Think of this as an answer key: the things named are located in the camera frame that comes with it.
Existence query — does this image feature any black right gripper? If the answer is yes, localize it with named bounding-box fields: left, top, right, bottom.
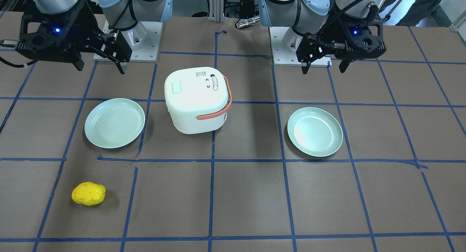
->
left=71, top=30, right=133, bottom=75

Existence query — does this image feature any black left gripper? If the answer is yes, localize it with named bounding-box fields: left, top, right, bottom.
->
left=296, top=33, right=352, bottom=75

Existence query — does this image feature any white rice cooker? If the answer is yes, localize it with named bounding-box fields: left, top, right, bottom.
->
left=164, top=67, right=233, bottom=134

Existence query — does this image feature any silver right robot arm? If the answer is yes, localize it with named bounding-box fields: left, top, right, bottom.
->
left=14, top=0, right=173, bottom=74

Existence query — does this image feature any green plate by potato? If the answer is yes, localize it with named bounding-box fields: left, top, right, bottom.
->
left=84, top=98, right=146, bottom=149

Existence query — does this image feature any green plate away from potato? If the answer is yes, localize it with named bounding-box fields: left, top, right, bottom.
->
left=287, top=107, right=344, bottom=157

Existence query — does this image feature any person in dark clothes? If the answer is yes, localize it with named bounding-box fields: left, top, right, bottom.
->
left=379, top=0, right=442, bottom=27

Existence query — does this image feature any yellow toy potato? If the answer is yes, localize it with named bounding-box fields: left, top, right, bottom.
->
left=71, top=182, right=106, bottom=206

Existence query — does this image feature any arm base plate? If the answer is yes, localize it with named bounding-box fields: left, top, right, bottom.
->
left=269, top=26, right=332, bottom=67
left=93, top=20, right=163, bottom=62

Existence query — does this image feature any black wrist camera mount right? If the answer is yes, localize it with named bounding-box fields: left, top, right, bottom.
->
left=15, top=0, right=101, bottom=63

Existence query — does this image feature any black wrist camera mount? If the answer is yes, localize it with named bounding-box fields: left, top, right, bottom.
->
left=335, top=6, right=387, bottom=60
left=15, top=0, right=101, bottom=63

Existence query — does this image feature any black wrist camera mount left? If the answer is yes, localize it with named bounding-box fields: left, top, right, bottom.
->
left=335, top=6, right=387, bottom=60

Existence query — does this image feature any aluminium frame post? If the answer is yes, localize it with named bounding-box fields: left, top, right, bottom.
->
left=208, top=0, right=225, bottom=24

